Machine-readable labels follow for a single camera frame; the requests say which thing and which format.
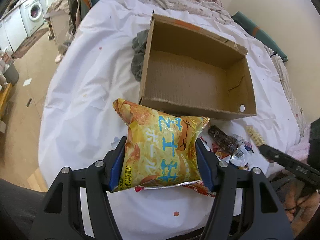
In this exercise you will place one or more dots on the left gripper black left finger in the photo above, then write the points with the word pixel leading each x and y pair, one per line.
pixel 76 205

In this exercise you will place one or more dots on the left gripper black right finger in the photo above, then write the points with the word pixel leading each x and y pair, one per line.
pixel 245 205

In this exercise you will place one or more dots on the yellow cheese snack bag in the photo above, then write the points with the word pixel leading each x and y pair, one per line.
pixel 160 148

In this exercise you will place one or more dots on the person's right hand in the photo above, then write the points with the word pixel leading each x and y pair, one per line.
pixel 308 203

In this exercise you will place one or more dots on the red snack packet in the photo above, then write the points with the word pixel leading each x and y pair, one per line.
pixel 197 186

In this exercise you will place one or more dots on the dark brown snack packet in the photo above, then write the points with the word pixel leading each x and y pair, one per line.
pixel 226 143

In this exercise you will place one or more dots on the white bed sheet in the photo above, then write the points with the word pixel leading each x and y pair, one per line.
pixel 79 123

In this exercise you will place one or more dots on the grey trash bin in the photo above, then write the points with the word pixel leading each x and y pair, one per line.
pixel 11 74

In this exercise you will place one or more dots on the brown cardboard box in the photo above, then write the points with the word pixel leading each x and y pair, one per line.
pixel 191 71

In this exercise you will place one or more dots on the green rolled mat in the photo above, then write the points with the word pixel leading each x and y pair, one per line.
pixel 250 27

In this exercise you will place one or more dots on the brown door mat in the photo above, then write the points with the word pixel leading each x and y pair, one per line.
pixel 28 43

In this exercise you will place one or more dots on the grey crumpled cloth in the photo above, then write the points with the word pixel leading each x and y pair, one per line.
pixel 139 47

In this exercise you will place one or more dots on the white kitchen cabinet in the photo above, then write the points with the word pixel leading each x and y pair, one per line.
pixel 12 31

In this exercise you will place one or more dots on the white washing machine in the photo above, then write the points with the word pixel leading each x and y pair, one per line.
pixel 32 16

